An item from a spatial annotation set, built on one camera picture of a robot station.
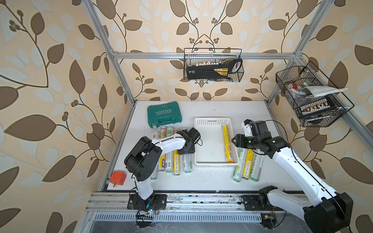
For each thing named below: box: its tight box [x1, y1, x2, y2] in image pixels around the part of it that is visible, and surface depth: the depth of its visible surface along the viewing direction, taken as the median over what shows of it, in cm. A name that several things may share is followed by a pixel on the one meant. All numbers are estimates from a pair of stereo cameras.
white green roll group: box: [232, 147, 244, 183], surface depth 83 cm
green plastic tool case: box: [147, 101, 183, 130], surface depth 110 cm
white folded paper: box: [302, 85, 349, 98], surface depth 63 cm
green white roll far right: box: [250, 149, 265, 183], surface depth 84 cm
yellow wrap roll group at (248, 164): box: [241, 148, 255, 181], surface depth 84 cm
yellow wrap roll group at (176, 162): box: [172, 149, 181, 176], surface depth 86 cm
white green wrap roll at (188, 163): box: [184, 153, 193, 174], surface depth 86 cm
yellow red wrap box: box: [222, 124, 234, 164], surface depth 92 cm
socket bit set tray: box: [299, 97, 337, 116], surface depth 68 cm
